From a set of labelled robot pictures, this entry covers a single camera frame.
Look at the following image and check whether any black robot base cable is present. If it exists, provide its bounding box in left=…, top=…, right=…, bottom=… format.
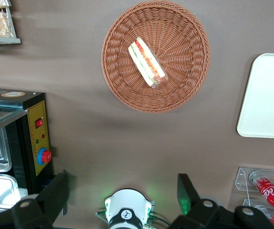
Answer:
left=148, top=213, right=171, bottom=227

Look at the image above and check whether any round brown wicker basket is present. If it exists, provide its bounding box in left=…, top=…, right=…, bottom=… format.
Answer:
left=101, top=0, right=211, bottom=114

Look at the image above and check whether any black food warmer display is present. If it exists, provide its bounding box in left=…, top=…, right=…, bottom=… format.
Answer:
left=0, top=86, right=55, bottom=208

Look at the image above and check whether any clear acrylic bottle rack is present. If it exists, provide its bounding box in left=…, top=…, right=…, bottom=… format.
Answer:
left=227, top=167, right=274, bottom=229

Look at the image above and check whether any grey wire snack rack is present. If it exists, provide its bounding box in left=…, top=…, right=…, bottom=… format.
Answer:
left=0, top=0, right=22, bottom=46

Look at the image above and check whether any red cola bottle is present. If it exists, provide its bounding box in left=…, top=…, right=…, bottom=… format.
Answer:
left=248, top=170, right=274, bottom=221
left=253, top=205, right=274, bottom=229

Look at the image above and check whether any cream plastic tray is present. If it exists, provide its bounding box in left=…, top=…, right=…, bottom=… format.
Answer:
left=236, top=53, right=274, bottom=139

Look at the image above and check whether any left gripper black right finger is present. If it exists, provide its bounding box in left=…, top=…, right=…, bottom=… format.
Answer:
left=172, top=173, right=231, bottom=229

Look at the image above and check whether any triangle sandwich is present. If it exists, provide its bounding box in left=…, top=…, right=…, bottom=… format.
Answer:
left=127, top=36, right=169, bottom=90

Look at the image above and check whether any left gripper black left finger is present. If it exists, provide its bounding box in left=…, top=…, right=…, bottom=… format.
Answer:
left=11, top=172, right=70, bottom=229

